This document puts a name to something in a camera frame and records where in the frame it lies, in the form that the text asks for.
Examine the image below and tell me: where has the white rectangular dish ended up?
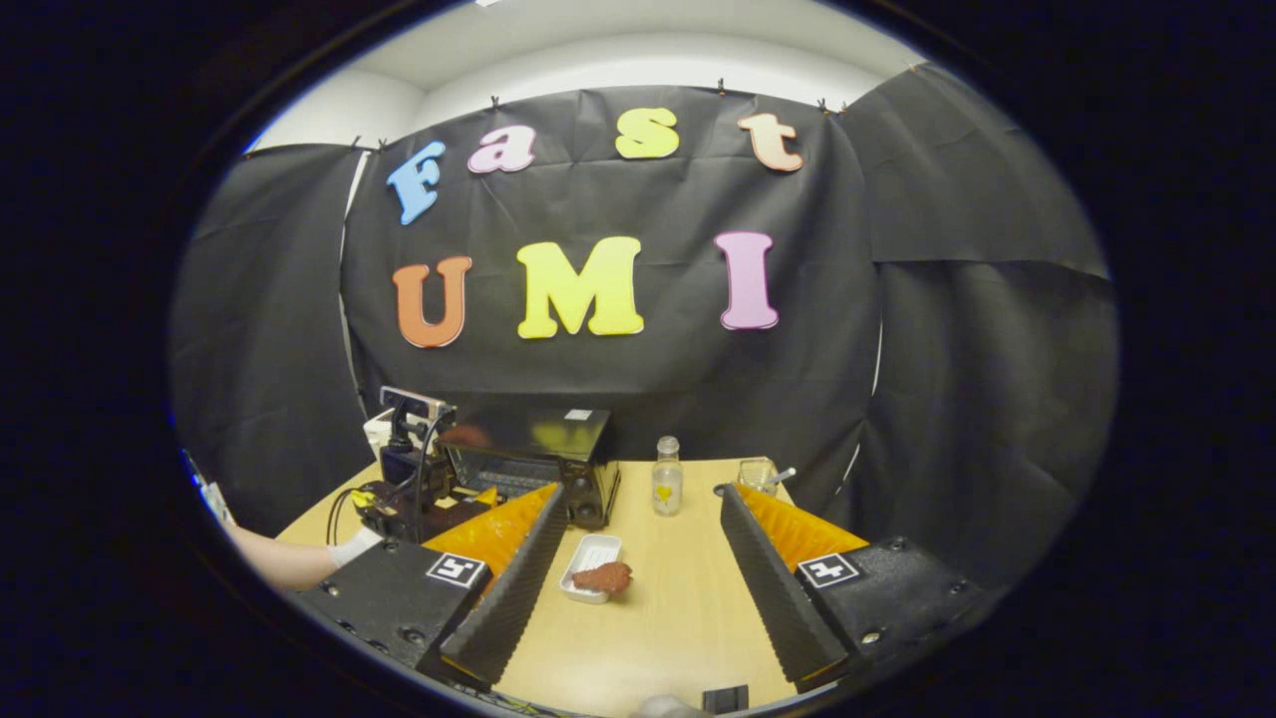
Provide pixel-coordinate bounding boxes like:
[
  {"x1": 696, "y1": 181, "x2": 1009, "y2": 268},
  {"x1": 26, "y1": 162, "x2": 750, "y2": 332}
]
[{"x1": 559, "y1": 534, "x2": 624, "y2": 605}]

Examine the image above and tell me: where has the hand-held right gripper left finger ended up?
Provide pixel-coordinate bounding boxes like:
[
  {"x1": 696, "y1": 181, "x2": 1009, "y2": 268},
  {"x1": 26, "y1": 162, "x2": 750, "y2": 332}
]
[{"x1": 299, "y1": 484, "x2": 567, "y2": 691}]

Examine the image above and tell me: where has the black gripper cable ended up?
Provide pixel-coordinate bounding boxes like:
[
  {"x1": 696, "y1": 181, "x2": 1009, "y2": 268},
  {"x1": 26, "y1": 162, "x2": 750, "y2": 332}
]
[{"x1": 327, "y1": 486, "x2": 382, "y2": 545}]

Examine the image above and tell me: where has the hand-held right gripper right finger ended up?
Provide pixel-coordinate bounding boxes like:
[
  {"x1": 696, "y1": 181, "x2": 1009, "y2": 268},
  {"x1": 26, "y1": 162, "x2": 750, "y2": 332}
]
[{"x1": 718, "y1": 483, "x2": 988, "y2": 694}]

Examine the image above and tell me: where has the red meat piece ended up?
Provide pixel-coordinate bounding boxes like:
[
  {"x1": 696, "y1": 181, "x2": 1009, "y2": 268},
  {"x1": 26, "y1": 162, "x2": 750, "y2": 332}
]
[{"x1": 572, "y1": 560, "x2": 634, "y2": 595}]

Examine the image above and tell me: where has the black backdrop cloth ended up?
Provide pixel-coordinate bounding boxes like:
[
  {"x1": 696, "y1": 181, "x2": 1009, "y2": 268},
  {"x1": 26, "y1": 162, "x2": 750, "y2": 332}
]
[{"x1": 169, "y1": 62, "x2": 1119, "y2": 589}]

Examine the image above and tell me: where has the black electric oven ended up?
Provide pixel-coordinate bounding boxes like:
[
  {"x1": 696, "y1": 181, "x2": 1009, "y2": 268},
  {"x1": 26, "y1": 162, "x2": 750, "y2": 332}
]
[{"x1": 439, "y1": 404, "x2": 621, "y2": 532}]

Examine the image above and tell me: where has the clear glass bottle yellow label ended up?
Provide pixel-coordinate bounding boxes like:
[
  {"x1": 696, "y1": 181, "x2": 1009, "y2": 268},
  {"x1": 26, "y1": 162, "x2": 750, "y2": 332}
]
[{"x1": 652, "y1": 436, "x2": 684, "y2": 518}]

